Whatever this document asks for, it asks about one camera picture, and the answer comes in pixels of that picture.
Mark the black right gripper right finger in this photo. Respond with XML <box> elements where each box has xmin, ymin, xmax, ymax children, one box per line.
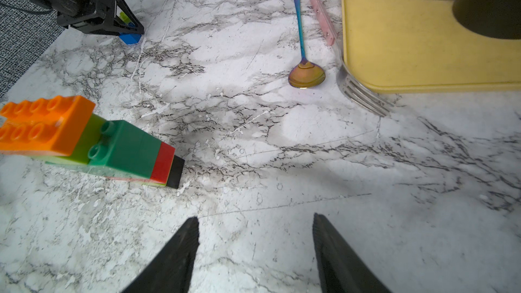
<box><xmin>313</xmin><ymin>213</ymin><xmax>389</xmax><ymax>292</ymax></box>

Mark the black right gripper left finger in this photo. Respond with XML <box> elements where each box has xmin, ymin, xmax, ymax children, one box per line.
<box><xmin>124</xmin><ymin>217</ymin><xmax>199</xmax><ymax>292</ymax></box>

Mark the blue lego brick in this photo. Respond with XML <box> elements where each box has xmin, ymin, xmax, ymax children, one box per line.
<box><xmin>119</xmin><ymin>33</ymin><xmax>142</xmax><ymax>45</ymax></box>

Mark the lime small lego brick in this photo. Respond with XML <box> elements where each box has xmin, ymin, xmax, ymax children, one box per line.
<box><xmin>142</xmin><ymin>182</ymin><xmax>167</xmax><ymax>187</ymax></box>

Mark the black small lego brick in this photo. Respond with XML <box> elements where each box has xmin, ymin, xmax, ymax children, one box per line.
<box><xmin>166</xmin><ymin>155</ymin><xmax>185</xmax><ymax>189</ymax></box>

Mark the red lego brick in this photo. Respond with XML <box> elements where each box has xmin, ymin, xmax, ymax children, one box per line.
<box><xmin>117</xmin><ymin>141</ymin><xmax>176</xmax><ymax>186</ymax></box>

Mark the iridescent metal spoon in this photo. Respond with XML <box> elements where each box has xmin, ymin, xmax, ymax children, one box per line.
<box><xmin>288</xmin><ymin>0</ymin><xmax>326</xmax><ymax>89</ymax></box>

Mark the yellow plastic tray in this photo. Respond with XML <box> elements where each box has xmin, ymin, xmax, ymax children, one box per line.
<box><xmin>342</xmin><ymin>0</ymin><xmax>520</xmax><ymax>94</ymax></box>

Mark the pink handled fork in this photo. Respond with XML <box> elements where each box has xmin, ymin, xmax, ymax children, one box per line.
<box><xmin>307</xmin><ymin>0</ymin><xmax>395</xmax><ymax>118</ymax></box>

